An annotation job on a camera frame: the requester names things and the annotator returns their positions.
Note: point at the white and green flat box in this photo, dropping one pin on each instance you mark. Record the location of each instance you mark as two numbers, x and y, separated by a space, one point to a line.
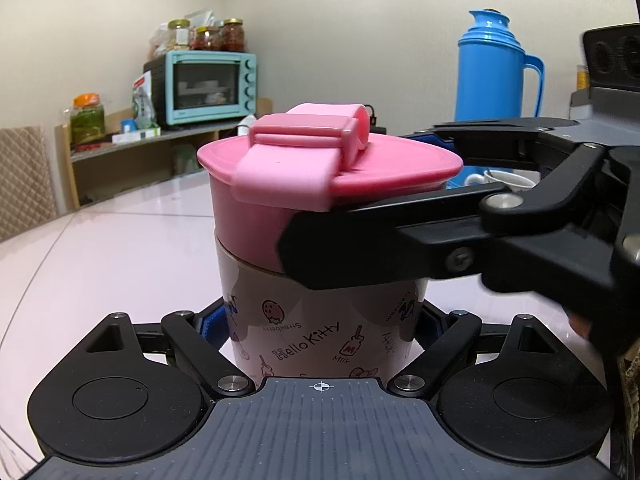
137 136

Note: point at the teal toaster oven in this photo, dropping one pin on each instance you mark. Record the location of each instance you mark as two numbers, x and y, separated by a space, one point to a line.
205 85

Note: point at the white printed mug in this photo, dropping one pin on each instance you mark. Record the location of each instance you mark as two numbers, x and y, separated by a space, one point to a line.
510 179

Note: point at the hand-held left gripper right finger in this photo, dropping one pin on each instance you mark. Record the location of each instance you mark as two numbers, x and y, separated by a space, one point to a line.
431 327

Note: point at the blue thermos flask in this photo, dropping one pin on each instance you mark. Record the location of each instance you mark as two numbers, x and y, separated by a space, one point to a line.
487 75

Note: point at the white plastic bag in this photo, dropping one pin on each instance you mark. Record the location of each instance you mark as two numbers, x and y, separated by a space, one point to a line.
202 17

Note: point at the pink printed bottle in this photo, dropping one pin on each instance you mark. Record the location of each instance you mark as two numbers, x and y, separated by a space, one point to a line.
320 330

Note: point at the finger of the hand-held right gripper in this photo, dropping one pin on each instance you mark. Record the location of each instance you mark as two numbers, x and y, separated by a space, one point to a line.
350 250
480 132

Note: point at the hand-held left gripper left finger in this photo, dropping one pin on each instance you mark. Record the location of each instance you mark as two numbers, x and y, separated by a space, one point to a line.
212 329

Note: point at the green and white food bag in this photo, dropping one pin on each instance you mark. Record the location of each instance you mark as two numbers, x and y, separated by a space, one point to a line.
144 105

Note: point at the small blue box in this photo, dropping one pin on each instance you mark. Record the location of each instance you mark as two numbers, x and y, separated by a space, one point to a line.
128 126

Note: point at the person's right hand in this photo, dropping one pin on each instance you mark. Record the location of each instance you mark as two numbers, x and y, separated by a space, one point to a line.
579 325

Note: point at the glass jar with red contents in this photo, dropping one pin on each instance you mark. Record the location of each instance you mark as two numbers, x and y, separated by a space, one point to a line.
206 39
233 36

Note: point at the glass jar with pale contents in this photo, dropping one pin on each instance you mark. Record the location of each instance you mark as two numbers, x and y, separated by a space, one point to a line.
180 36

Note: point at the black power bank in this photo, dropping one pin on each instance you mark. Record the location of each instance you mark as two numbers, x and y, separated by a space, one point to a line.
377 127

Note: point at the wooden shelf unit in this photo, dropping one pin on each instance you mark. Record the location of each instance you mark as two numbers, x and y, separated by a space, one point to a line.
145 152

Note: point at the quilted chair back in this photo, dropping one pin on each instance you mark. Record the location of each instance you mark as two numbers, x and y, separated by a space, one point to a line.
25 185

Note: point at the green jar with orange lid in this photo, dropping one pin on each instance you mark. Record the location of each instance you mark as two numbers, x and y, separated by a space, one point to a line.
87 120

